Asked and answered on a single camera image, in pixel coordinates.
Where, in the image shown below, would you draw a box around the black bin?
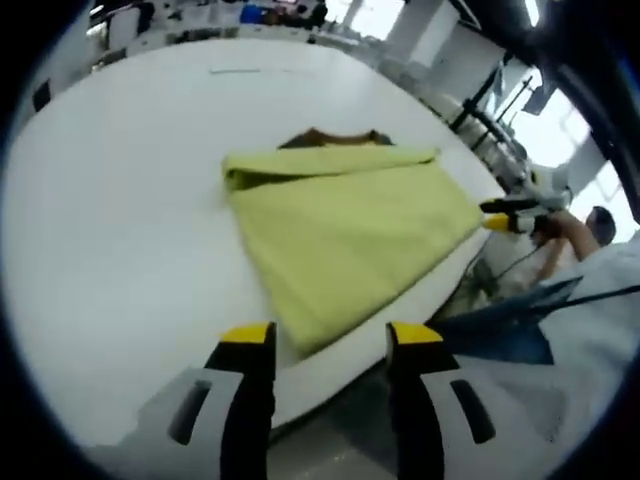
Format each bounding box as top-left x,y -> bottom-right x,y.
32,79 -> 51,114

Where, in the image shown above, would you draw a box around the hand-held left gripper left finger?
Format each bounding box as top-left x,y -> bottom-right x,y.
99,322 -> 279,480

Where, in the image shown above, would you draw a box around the yellow blue grey garment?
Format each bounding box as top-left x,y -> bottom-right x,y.
221,127 -> 486,361

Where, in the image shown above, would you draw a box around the black chest strap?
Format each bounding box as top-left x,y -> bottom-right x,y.
539,284 -> 640,311

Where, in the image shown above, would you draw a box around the person's blue jeans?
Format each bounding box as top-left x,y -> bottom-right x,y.
429,277 -> 584,366

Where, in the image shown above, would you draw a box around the black equipment stand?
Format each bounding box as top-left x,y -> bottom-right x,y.
449,64 -> 536,151

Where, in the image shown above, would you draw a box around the person's head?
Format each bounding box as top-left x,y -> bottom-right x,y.
584,205 -> 617,246

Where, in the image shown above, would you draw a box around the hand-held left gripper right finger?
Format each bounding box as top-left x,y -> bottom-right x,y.
384,321 -> 501,480

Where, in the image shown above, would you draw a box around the person's right hand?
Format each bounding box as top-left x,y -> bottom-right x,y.
544,214 -> 572,244

